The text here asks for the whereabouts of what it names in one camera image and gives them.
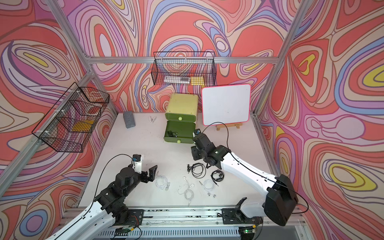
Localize black earphones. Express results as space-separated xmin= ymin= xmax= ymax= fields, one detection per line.
xmin=167 ymin=131 xmax=178 ymax=138
xmin=211 ymin=170 xmax=225 ymax=183
xmin=187 ymin=163 xmax=207 ymax=179

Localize green drawer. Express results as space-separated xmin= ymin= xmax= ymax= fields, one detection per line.
xmin=165 ymin=112 xmax=197 ymax=123
xmin=164 ymin=121 xmax=196 ymax=144

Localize green top drawer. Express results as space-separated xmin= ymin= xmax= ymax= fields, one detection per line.
xmin=165 ymin=112 xmax=197 ymax=123

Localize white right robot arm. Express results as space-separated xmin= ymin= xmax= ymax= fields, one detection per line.
xmin=191 ymin=129 xmax=299 ymax=227

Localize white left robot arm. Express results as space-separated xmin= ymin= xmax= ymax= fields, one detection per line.
xmin=48 ymin=164 xmax=158 ymax=240

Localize white earphones left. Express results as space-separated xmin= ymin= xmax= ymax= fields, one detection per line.
xmin=155 ymin=175 xmax=170 ymax=191

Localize white earphones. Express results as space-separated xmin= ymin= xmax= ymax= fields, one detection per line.
xmin=155 ymin=175 xmax=170 ymax=191
xmin=177 ymin=176 xmax=195 ymax=207
xmin=199 ymin=180 xmax=216 ymax=198

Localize white earphones right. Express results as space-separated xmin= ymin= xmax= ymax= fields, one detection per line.
xmin=199 ymin=180 xmax=216 ymax=198

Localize white earphones middle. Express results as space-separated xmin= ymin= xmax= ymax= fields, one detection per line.
xmin=177 ymin=176 xmax=195 ymax=207

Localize yellow pink drawer cabinet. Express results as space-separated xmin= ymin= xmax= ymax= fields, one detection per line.
xmin=166 ymin=94 xmax=199 ymax=115

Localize wooden whiteboard easel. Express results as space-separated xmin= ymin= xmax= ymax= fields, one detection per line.
xmin=216 ymin=123 xmax=243 ymax=131

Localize white plastic clip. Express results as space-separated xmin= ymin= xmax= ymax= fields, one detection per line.
xmin=149 ymin=116 xmax=157 ymax=123

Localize pink framed whiteboard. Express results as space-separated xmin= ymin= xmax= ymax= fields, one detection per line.
xmin=202 ymin=84 xmax=251 ymax=126

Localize grey felt eraser block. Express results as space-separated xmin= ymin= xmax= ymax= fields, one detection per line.
xmin=123 ymin=111 xmax=136 ymax=129

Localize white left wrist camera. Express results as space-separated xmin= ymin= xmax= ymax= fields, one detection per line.
xmin=132 ymin=154 xmax=143 ymax=174

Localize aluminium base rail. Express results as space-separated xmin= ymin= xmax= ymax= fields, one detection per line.
xmin=89 ymin=206 xmax=312 ymax=240

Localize black wire basket back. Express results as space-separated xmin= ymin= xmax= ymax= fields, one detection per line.
xmin=151 ymin=51 xmax=217 ymax=87

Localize black wire basket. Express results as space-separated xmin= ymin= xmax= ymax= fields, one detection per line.
xmin=151 ymin=51 xmax=217 ymax=87
xmin=32 ymin=83 xmax=110 ymax=153

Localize black wire basket left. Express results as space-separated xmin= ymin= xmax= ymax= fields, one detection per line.
xmin=32 ymin=83 xmax=110 ymax=153

